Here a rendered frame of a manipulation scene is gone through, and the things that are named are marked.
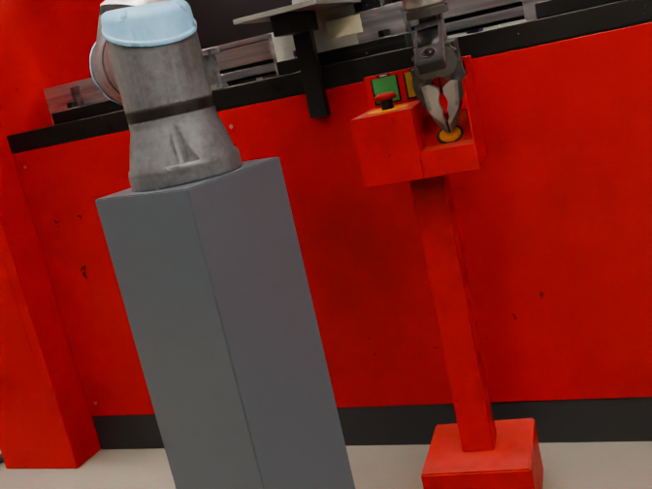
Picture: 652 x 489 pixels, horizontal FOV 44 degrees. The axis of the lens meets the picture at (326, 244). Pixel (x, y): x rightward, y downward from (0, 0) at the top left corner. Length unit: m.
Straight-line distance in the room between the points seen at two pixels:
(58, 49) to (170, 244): 1.46
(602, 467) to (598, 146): 0.63
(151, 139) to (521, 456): 0.91
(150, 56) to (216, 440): 0.50
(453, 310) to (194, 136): 0.66
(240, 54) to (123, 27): 1.19
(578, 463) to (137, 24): 1.22
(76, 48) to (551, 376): 1.58
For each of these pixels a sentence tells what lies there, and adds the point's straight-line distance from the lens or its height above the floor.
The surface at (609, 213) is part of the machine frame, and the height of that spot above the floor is 0.49.
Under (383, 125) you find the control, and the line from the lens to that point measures 1.39.
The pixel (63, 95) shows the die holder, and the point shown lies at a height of 0.94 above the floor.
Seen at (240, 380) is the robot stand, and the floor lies 0.52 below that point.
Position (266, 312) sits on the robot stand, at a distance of 1.08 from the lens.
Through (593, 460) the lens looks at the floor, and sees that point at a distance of 1.79.
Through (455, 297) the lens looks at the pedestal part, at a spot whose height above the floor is 0.43.
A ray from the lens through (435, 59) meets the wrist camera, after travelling 1.32.
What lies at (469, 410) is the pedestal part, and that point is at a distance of 1.58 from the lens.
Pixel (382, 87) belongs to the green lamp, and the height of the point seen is 0.82.
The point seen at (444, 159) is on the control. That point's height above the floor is 0.69.
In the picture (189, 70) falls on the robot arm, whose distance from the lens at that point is 1.06.
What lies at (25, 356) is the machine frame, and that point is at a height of 0.32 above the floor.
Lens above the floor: 0.88
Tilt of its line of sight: 12 degrees down
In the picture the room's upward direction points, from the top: 13 degrees counter-clockwise
